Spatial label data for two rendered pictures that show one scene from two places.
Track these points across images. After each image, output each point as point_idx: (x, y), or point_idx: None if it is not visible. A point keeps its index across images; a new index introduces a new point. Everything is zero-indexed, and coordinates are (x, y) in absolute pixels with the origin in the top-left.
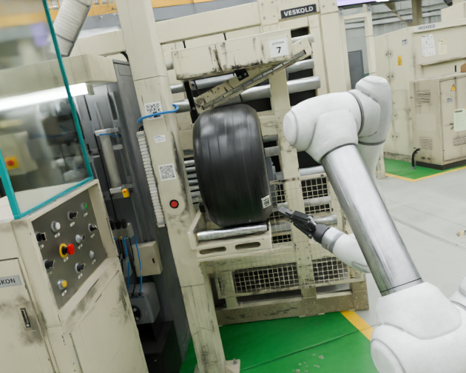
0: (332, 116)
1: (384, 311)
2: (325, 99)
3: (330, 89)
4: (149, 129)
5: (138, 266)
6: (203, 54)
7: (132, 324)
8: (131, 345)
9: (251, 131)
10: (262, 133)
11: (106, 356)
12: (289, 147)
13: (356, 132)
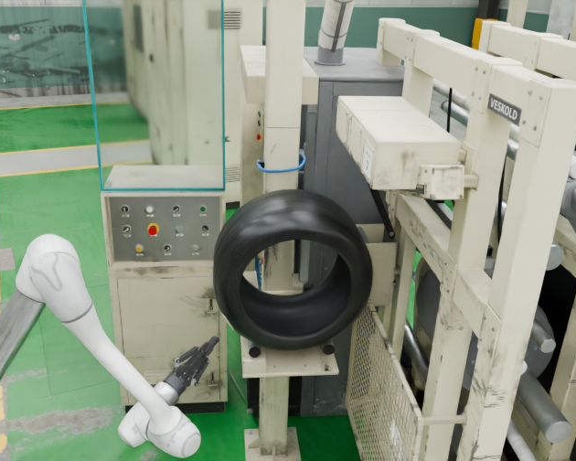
0: (24, 260)
1: None
2: (36, 244)
3: (492, 280)
4: (263, 175)
5: None
6: (345, 118)
7: (217, 325)
8: (203, 336)
9: (235, 241)
10: (433, 267)
11: (155, 317)
12: (443, 317)
13: (26, 286)
